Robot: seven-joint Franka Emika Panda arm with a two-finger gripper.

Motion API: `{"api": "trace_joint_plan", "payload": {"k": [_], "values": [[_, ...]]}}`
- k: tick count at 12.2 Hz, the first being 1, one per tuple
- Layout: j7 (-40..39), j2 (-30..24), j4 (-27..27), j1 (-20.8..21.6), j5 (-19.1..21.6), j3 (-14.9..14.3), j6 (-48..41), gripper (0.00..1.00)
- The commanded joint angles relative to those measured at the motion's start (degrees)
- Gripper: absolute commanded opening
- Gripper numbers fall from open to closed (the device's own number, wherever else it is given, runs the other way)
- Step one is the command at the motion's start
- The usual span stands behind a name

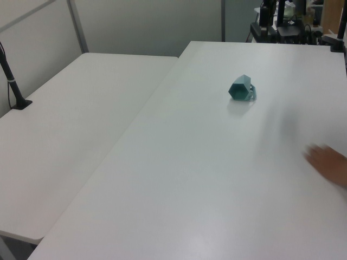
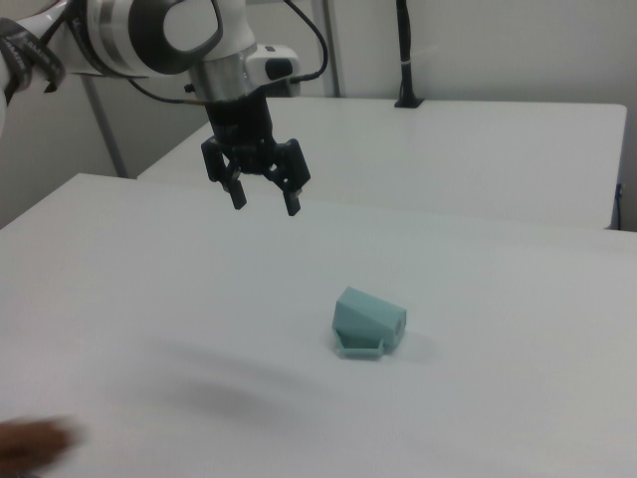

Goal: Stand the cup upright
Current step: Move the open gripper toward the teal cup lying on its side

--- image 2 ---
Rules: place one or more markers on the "grey metal partition post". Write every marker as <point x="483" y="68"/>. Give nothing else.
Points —
<point x="104" y="129"/>
<point x="332" y="60"/>

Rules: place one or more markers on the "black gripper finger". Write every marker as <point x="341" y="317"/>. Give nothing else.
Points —
<point x="293" y="169"/>
<point x="238" y="194"/>

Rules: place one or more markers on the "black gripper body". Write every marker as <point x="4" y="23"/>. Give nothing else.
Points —
<point x="241" y="129"/>

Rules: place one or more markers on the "person's hand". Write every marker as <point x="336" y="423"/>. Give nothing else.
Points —
<point x="30" y="443"/>

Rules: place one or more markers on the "black conduit table mount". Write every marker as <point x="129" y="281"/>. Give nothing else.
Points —
<point x="409" y="103"/>

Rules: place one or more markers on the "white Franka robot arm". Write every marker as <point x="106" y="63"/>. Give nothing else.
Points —
<point x="149" y="30"/>

